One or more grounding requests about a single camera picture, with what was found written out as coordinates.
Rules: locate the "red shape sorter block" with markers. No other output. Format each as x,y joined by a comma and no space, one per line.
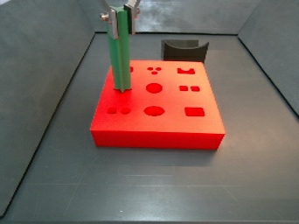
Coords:
166,111

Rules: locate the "black curved holder stand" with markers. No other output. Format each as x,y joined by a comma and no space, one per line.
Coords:
182,50

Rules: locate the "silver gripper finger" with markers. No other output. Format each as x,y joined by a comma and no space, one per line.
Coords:
130,7
109,17

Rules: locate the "green star-shaped rod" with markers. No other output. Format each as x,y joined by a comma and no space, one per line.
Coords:
118,52

